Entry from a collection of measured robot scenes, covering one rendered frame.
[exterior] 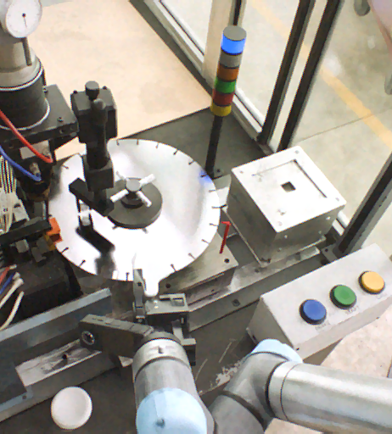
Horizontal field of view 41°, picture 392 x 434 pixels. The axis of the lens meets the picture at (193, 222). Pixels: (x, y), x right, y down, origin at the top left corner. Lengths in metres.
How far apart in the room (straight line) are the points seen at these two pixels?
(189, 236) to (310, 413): 0.42
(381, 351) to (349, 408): 1.45
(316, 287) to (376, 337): 1.09
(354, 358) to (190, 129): 1.05
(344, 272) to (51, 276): 0.55
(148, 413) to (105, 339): 0.19
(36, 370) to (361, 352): 1.29
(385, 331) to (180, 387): 1.54
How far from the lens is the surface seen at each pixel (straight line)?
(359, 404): 0.60
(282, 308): 0.96
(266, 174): 1.14
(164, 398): 0.61
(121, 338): 0.75
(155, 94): 1.49
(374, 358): 2.04
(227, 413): 0.70
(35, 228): 0.93
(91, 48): 1.64
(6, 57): 0.65
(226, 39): 1.02
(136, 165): 1.04
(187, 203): 0.99
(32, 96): 0.68
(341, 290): 1.01
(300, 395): 0.65
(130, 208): 0.96
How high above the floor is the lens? 1.73
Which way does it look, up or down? 54 degrees down
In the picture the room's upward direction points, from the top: 10 degrees clockwise
